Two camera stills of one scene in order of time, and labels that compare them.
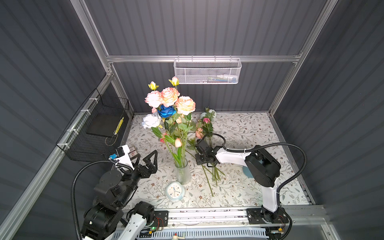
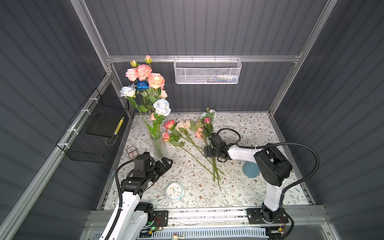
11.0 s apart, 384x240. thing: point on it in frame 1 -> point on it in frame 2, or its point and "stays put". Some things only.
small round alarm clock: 175,191 stays put
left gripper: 145,172 -> 161,169
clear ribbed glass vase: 183,173 -> 159,148
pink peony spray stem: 153,98 -> 131,73
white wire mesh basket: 207,71 stays put
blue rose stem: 169,124 -> 141,85
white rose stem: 153,121 -> 129,92
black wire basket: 97,130 stays put
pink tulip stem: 178,144 -> 154,131
